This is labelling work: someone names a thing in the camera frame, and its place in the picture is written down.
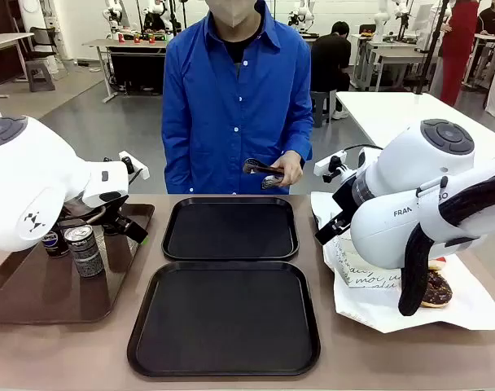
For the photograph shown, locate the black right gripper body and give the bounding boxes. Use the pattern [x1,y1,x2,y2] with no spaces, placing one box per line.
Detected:
[331,177,357,223]

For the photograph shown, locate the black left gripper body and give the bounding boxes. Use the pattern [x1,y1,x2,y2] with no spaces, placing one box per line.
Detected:
[63,195,129,226]

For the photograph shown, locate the grey patterned Pepsi can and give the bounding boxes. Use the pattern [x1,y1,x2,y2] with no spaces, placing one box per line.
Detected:
[64,225,105,279]

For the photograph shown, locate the black Pepsi can green rim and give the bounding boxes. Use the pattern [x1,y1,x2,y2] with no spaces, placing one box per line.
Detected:
[42,227,72,259]

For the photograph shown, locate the metal serving tongs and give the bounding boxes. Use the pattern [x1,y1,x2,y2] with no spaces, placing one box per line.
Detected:
[242,157,286,191]

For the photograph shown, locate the person's left forearm blue sleeve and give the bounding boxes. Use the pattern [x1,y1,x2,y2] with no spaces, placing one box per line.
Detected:
[286,101,314,164]

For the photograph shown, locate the person's right forearm blue sleeve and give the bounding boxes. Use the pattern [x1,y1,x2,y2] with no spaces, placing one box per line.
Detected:
[161,130,191,195]

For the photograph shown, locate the person's left hand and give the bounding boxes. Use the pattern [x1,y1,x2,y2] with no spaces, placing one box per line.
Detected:
[270,150,304,187]

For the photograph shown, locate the white wrapping paper sheet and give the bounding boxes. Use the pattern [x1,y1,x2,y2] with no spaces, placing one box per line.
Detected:
[310,191,495,334]

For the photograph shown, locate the large white table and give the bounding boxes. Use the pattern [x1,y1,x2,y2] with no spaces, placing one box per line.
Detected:
[335,91,495,160]

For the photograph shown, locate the black square tray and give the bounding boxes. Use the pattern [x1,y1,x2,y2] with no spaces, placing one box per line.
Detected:
[126,261,322,378]
[160,196,300,261]

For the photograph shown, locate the brown plastic tray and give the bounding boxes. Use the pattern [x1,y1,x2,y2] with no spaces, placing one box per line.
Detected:
[0,202,156,326]

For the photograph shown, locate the chocolate sprinkled donut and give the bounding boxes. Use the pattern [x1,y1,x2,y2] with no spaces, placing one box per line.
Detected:
[420,268,453,309]

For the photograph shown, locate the seated person in black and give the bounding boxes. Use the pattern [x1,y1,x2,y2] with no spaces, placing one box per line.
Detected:
[310,20,353,93]

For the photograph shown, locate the grey table with black panel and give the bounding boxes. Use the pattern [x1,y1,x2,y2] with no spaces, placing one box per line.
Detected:
[82,37,168,103]

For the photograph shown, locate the grey step stool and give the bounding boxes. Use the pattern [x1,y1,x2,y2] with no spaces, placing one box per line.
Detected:
[25,59,56,93]

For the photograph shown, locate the person in blue shirt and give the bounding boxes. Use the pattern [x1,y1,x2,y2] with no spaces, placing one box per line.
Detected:
[160,0,314,196]

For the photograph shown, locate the white background work table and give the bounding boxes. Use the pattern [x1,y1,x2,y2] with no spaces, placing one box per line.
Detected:
[352,33,440,93]

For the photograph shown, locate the black tripod pole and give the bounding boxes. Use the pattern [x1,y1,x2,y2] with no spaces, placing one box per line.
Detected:
[414,0,453,95]

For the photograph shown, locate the black office chair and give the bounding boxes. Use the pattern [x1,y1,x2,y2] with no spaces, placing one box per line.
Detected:
[28,26,58,59]

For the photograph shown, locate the person in red clothes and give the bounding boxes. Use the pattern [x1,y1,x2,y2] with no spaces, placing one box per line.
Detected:
[439,0,480,108]

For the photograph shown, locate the light wooden desk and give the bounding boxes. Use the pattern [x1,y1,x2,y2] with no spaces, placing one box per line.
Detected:
[0,32,36,99]

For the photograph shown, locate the beige face mask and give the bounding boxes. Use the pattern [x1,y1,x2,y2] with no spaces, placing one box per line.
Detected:
[209,0,260,29]

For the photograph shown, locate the person in black sweater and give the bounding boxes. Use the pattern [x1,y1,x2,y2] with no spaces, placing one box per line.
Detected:
[477,6,495,37]

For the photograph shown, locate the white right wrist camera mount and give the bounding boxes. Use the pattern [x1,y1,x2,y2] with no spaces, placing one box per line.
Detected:
[314,150,349,183]

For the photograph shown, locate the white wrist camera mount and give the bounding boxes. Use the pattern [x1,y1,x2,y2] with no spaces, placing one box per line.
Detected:
[314,150,349,183]
[118,150,151,181]

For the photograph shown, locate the thin black camera cable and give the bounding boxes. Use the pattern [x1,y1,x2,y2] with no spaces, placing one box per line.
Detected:
[339,143,383,156]

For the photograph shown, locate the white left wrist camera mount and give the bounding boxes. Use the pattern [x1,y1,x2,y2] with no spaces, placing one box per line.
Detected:
[118,150,151,181]

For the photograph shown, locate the thick black cable sleeve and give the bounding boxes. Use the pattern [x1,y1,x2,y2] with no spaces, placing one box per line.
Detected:
[397,170,495,318]

